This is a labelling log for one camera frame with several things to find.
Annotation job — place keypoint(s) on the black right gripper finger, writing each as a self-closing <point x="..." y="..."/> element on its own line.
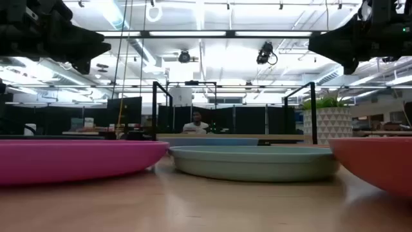
<point x="350" y="67"/>
<point x="334" y="45"/>

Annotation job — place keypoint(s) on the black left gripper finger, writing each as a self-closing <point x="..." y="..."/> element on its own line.
<point x="91" y="45"/>
<point x="83" y="67"/>

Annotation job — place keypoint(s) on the pink plate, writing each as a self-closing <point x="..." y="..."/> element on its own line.
<point x="71" y="161"/>

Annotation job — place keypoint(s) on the pale grey-green plate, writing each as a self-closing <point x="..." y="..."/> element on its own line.
<point x="254" y="164"/>

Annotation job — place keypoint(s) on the blue plate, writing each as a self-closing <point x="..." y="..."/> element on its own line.
<point x="209" y="141"/>

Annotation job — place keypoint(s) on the green succulent plant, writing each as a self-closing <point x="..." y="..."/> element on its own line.
<point x="322" y="103"/>

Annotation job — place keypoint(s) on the white patterned plant pot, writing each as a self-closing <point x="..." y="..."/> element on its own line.
<point x="331" y="125"/>

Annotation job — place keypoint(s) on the black round ceiling fixture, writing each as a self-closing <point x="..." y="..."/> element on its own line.
<point x="184" y="56"/>

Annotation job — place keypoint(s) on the orange plate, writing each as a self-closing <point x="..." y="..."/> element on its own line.
<point x="380" y="161"/>

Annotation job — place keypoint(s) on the black partition screen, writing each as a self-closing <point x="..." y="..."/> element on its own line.
<point x="251" y="119"/>

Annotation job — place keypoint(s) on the person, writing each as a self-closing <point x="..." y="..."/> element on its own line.
<point x="195" y="126"/>

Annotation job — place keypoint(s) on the black overhead camera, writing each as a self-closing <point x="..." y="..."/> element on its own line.
<point x="264" y="53"/>

